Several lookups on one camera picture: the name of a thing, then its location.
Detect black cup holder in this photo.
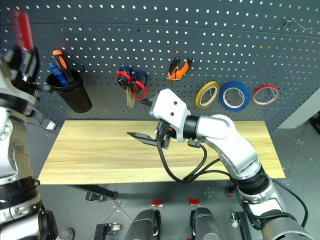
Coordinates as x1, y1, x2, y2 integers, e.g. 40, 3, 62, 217
45, 69, 94, 114

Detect dark grey rounded shape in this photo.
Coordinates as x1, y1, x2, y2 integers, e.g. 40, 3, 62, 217
123, 209, 161, 240
190, 206, 224, 240

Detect blue handled screwdriver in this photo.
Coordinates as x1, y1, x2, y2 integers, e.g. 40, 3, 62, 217
48, 62, 70, 87

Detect dark grey metal pegboard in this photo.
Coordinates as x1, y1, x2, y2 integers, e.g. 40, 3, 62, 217
0, 0, 320, 134

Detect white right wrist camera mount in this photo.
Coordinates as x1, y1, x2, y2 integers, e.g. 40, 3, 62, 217
149, 88, 192, 144

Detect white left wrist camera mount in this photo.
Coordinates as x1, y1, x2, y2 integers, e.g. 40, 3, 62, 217
0, 53, 35, 101

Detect black handled scissors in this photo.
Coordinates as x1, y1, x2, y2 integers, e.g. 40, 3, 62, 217
118, 74, 143, 101

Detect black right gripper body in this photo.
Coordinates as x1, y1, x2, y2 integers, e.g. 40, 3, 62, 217
154, 119, 178, 151

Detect blue scissors hook holder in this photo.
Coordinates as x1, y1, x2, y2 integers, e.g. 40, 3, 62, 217
119, 65, 149, 84

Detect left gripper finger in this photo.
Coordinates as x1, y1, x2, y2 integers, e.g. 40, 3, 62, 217
10, 47, 26, 67
27, 45, 41, 67

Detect orange and black screwdriver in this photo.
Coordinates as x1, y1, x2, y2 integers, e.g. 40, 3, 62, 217
51, 49, 77, 85

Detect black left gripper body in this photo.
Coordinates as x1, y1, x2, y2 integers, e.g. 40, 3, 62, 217
11, 63, 41, 87

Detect black right upper arm cable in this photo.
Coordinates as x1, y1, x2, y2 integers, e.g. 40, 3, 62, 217
272, 179, 309, 227

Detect red handled screwdriver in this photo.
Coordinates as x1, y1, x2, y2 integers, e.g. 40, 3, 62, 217
10, 10, 55, 94

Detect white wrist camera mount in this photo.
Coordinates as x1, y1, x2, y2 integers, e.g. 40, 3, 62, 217
149, 88, 192, 144
0, 53, 35, 101

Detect black table foot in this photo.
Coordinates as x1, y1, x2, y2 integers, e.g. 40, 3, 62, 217
225, 185, 236, 199

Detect thin red tape roll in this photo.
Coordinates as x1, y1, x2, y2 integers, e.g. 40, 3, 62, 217
252, 84, 280, 107

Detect long metal pegboard hook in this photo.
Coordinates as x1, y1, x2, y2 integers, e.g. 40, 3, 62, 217
282, 16, 314, 32

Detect blue tape roll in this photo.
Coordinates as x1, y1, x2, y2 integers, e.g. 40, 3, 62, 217
219, 80, 252, 112

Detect yellow tape roll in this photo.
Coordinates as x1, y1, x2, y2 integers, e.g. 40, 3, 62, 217
195, 80, 221, 110

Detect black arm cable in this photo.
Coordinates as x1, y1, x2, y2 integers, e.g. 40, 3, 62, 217
154, 120, 235, 185
272, 179, 309, 227

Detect red handled scissors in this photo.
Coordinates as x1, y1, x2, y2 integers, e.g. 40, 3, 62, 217
115, 70, 149, 109

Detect black table leg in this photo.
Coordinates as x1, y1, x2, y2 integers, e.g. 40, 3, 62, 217
65, 184, 119, 202

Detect orange and black pliers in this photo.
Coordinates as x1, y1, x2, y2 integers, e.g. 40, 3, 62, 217
166, 56, 194, 82

